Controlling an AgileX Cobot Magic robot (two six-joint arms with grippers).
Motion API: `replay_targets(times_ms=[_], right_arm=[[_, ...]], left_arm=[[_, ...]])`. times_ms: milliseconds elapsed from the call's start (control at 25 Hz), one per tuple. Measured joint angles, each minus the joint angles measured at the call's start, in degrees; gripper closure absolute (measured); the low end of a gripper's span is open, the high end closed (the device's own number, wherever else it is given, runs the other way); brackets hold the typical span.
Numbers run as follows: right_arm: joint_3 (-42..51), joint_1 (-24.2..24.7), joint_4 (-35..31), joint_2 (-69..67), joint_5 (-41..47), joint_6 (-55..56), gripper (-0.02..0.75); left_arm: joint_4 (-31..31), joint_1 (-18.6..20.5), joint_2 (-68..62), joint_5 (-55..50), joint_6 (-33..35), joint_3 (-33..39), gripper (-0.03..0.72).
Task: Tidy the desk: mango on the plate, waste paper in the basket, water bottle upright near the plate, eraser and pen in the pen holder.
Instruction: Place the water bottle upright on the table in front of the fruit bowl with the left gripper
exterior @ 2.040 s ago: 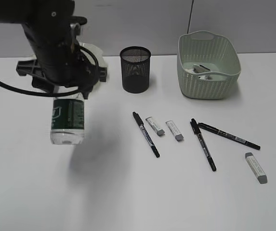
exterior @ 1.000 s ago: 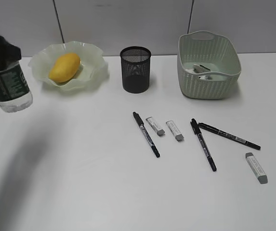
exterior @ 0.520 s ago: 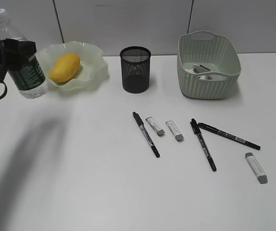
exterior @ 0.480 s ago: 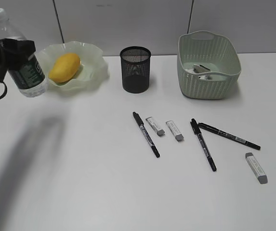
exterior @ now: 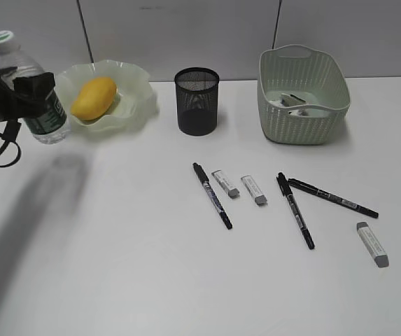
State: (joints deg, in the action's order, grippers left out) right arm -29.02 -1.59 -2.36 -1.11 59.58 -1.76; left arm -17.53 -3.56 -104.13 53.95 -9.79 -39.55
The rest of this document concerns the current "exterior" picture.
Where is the pale green plastic basket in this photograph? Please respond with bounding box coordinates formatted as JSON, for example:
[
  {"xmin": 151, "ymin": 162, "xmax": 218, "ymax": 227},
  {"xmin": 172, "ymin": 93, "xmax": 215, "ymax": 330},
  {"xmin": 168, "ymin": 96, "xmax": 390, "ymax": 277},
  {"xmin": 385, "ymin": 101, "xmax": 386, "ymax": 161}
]
[{"xmin": 258, "ymin": 44, "xmax": 351, "ymax": 145}]

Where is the waste paper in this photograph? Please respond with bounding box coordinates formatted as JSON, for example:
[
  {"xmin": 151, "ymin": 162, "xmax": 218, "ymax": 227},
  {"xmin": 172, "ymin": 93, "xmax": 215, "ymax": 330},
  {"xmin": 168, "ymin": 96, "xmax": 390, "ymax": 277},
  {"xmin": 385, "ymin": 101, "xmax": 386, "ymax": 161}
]
[{"xmin": 270, "ymin": 92, "xmax": 320, "ymax": 117}]

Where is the wavy translucent green plate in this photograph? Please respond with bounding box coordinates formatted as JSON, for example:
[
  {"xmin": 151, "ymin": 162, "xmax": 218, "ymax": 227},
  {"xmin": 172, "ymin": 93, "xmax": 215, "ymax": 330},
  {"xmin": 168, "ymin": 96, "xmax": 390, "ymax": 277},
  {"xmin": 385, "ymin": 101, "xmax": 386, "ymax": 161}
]
[{"xmin": 55, "ymin": 59, "xmax": 157, "ymax": 133}]

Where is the white grey eraser left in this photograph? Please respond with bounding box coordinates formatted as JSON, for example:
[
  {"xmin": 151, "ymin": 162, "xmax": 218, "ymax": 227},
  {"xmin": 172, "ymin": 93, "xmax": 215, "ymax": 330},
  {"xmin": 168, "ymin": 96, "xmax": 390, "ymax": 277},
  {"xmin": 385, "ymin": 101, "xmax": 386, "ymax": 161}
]
[{"xmin": 211, "ymin": 170, "xmax": 240, "ymax": 199}]

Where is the black mesh pen holder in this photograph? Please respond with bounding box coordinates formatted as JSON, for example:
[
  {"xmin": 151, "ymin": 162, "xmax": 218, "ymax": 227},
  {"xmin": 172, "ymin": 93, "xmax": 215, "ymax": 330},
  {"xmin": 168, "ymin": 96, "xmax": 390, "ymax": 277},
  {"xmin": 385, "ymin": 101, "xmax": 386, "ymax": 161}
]
[{"xmin": 174, "ymin": 67, "xmax": 220, "ymax": 137}]

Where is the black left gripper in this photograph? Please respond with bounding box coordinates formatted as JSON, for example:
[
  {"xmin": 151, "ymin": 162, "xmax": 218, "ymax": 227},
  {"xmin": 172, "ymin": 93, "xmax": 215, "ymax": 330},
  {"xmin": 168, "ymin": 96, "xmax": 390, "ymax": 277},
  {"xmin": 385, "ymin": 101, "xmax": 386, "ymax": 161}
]
[{"xmin": 0, "ymin": 72, "xmax": 55, "ymax": 123}]

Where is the yellow mango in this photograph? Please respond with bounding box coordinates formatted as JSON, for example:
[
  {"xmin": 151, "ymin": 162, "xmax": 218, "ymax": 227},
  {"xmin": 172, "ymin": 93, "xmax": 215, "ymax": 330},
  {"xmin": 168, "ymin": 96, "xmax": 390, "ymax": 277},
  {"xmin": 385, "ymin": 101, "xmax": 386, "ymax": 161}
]
[{"xmin": 71, "ymin": 77, "xmax": 117, "ymax": 121}]

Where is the white grey eraser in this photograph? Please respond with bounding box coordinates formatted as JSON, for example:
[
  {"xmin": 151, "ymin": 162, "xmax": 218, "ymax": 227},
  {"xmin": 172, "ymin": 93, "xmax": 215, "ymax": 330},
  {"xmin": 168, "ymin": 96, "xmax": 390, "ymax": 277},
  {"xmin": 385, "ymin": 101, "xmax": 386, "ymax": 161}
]
[
  {"xmin": 241, "ymin": 175, "xmax": 267, "ymax": 206},
  {"xmin": 211, "ymin": 170, "xmax": 240, "ymax": 199},
  {"xmin": 356, "ymin": 222, "xmax": 389, "ymax": 268}
]

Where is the clear water bottle green label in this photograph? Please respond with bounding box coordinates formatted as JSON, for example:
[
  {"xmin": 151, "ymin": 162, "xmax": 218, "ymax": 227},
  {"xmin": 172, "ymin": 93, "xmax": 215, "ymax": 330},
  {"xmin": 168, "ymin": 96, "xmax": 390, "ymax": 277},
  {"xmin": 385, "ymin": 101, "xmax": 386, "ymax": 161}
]
[{"xmin": 0, "ymin": 30, "xmax": 70, "ymax": 144}]

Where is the white grey eraser right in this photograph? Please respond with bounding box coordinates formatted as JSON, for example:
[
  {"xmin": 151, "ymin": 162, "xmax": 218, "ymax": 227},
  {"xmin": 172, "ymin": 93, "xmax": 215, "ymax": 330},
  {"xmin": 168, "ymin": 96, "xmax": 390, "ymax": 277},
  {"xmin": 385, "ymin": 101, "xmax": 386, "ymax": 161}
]
[{"xmin": 356, "ymin": 222, "xmax": 389, "ymax": 268}]

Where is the black marker pen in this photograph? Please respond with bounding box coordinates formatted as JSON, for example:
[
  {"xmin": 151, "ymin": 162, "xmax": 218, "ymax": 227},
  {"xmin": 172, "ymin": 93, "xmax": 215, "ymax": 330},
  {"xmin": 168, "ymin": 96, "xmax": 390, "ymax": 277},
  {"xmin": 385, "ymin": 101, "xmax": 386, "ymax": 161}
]
[
  {"xmin": 192, "ymin": 162, "xmax": 232, "ymax": 230},
  {"xmin": 288, "ymin": 178, "xmax": 379, "ymax": 218},
  {"xmin": 276, "ymin": 172, "xmax": 315, "ymax": 250}
]

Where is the white grey eraser middle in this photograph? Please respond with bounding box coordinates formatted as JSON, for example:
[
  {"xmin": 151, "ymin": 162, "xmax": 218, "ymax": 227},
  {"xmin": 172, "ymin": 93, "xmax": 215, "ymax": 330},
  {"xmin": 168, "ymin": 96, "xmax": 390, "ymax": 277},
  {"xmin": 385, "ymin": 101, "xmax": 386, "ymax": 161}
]
[{"xmin": 241, "ymin": 175, "xmax": 267, "ymax": 206}]

